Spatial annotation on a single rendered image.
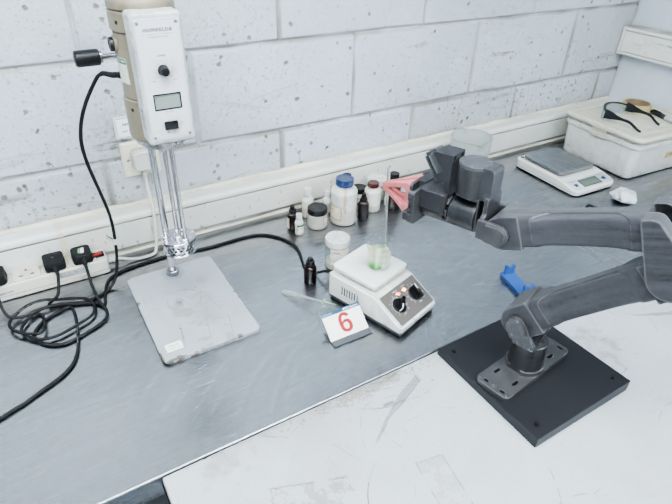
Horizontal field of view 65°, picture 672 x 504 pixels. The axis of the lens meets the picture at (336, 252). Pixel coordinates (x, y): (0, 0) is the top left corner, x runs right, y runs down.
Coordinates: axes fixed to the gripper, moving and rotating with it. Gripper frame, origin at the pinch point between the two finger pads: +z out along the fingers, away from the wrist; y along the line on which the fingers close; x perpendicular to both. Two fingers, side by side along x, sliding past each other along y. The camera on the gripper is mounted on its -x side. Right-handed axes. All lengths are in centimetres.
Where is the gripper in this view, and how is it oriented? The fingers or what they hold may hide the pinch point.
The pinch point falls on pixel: (387, 185)
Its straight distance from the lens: 104.2
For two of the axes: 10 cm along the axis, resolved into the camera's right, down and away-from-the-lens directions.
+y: -6.4, 4.2, -6.5
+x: 0.0, 8.4, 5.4
